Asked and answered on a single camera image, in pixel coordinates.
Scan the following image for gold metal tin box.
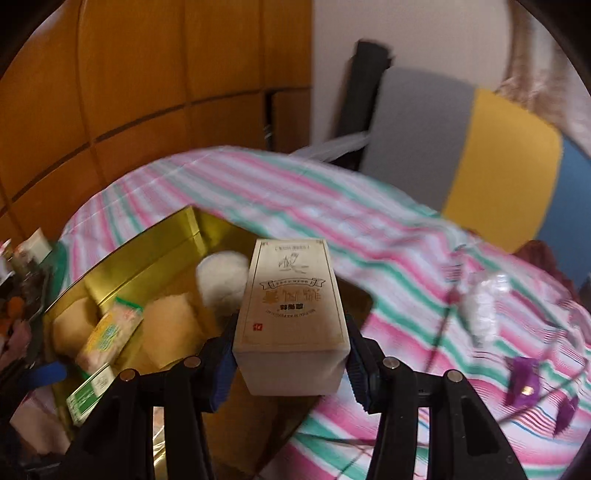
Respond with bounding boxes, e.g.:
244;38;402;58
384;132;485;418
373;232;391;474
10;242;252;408
44;207;373;479

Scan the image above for cream printed carton box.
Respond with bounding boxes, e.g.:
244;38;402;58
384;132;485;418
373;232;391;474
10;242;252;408
232;239;349;397

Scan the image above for small white box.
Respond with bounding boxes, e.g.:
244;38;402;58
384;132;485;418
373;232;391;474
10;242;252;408
15;228;52;265

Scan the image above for orange wooden wardrobe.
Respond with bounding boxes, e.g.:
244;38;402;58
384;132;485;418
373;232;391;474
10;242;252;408
1;1;312;241

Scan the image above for purple fabric flower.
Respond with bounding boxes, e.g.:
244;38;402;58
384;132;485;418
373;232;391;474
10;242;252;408
505;357;541;408

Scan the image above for pink green striped bed sheet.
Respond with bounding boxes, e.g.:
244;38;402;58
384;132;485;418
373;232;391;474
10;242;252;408
60;147;590;479

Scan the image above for clear plastic bundle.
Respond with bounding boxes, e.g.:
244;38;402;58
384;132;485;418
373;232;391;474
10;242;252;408
459;271;512;347

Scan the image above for black rolled mat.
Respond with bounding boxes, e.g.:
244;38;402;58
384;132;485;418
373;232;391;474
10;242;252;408
329;38;394;172

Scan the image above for green glass side table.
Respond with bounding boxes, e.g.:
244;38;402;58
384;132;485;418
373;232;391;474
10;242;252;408
29;241;68;321

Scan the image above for white fluffy ball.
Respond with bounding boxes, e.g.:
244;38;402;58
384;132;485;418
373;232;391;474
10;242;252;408
197;251;249;317

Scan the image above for beige patterned curtain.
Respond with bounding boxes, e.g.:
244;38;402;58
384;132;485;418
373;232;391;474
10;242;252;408
497;1;591;152

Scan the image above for grey yellow blue headboard cushion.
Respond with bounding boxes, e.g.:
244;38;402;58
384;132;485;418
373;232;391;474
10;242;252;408
361;67;590;287

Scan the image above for dark red cloth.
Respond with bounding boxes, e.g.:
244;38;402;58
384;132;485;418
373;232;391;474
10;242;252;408
513;240;579;301

